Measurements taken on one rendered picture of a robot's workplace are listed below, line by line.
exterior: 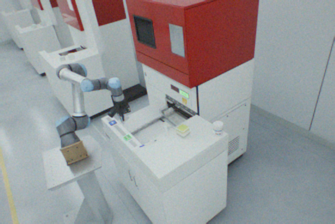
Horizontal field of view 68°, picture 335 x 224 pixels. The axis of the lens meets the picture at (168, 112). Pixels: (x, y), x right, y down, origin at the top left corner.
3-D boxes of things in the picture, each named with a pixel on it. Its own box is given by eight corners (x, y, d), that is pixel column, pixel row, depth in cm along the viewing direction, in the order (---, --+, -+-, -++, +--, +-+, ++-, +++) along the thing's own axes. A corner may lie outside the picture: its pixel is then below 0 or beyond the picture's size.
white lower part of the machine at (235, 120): (198, 124, 350) (195, 72, 303) (246, 156, 292) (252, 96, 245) (157, 149, 319) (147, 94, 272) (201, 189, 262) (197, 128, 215)
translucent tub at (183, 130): (183, 130, 192) (182, 123, 188) (190, 133, 188) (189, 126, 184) (176, 135, 188) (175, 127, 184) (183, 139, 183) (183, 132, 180)
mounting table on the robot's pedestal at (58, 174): (54, 200, 186) (47, 189, 178) (48, 163, 219) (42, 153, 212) (112, 174, 200) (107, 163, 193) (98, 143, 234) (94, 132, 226)
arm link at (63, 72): (48, 63, 184) (86, 79, 156) (63, 62, 192) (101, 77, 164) (49, 78, 188) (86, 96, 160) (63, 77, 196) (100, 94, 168)
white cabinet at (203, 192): (166, 157, 305) (157, 101, 259) (226, 211, 238) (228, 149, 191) (120, 185, 277) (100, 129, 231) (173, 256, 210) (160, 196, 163)
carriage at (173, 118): (166, 109, 237) (166, 107, 236) (191, 127, 212) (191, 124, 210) (159, 113, 234) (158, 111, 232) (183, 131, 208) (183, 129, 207)
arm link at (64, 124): (57, 138, 196) (51, 122, 198) (72, 133, 206) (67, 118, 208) (62, 133, 189) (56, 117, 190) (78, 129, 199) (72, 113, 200)
